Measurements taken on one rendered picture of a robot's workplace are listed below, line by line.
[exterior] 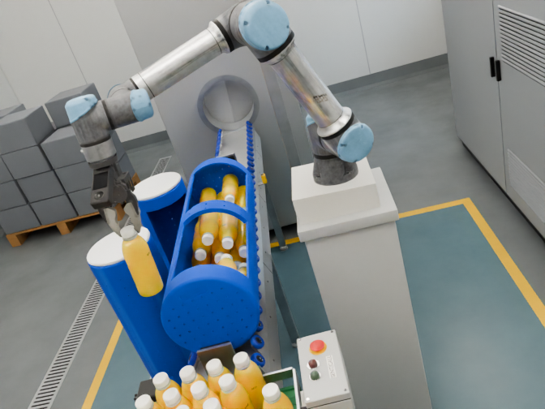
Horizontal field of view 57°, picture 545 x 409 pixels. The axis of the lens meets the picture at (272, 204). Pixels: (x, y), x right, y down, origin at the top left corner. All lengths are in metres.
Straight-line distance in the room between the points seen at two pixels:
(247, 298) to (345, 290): 0.44
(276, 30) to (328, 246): 0.71
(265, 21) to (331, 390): 0.87
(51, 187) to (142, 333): 3.09
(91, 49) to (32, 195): 2.24
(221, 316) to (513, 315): 1.78
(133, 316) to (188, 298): 0.84
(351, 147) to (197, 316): 0.65
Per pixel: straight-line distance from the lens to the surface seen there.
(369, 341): 1.94
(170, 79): 1.41
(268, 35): 1.30
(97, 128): 1.28
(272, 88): 2.62
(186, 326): 1.52
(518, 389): 2.57
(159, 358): 2.42
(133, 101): 1.28
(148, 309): 2.26
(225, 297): 1.45
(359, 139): 1.46
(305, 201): 1.60
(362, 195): 1.61
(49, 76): 7.10
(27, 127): 5.03
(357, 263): 1.71
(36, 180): 5.25
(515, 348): 2.73
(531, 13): 2.75
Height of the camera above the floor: 1.98
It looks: 27 degrees down
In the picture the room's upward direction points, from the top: 18 degrees counter-clockwise
